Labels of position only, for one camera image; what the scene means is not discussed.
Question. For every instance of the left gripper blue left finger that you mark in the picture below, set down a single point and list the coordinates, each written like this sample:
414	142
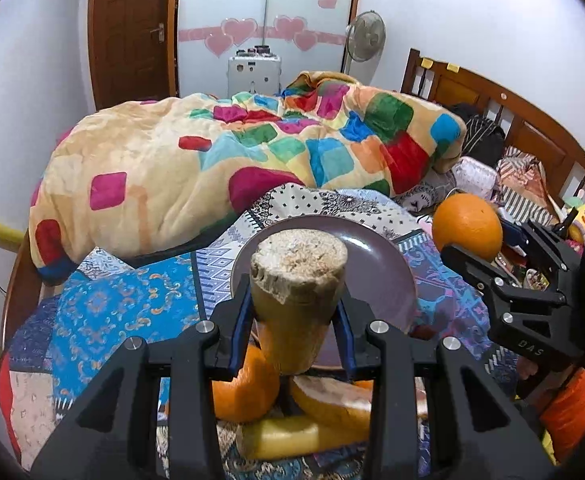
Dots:
110	431

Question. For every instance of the dark red jujube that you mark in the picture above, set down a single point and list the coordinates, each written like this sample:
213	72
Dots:
423	332

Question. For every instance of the large orange with sticker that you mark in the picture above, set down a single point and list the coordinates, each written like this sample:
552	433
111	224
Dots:
251	394

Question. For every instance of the yellow sugarcane piece back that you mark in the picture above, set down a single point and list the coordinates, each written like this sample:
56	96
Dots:
292	436

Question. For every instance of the yellow sugarcane piece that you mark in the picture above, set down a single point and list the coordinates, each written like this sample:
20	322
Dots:
296	280
292	436

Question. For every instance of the yellow sugarcane piece front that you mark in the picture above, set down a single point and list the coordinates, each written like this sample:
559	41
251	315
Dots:
296	280

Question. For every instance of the blue patterned bed cloth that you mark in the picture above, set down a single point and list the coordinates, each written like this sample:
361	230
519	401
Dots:
60	343

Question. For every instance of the wooden headboard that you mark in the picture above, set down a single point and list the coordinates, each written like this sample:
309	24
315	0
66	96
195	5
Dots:
526	126

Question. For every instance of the pink white pouch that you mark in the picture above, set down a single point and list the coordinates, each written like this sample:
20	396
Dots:
476	178

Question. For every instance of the purple round plate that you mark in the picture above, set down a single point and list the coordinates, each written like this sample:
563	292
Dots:
376	272

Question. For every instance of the black striped bag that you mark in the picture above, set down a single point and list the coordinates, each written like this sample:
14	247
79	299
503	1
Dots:
484	140

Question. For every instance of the colourful patchwork blanket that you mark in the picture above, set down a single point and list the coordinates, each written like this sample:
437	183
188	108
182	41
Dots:
142	178

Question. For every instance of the standing electric fan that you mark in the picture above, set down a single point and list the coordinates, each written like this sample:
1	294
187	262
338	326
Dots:
365	38

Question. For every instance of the white appliance box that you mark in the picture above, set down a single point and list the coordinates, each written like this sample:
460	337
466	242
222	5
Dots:
256	70

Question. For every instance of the white sliding wardrobe with hearts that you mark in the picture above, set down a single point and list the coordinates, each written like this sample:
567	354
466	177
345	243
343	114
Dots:
303	34

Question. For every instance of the brown wooden door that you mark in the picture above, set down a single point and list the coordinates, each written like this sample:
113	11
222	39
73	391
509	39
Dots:
132	50

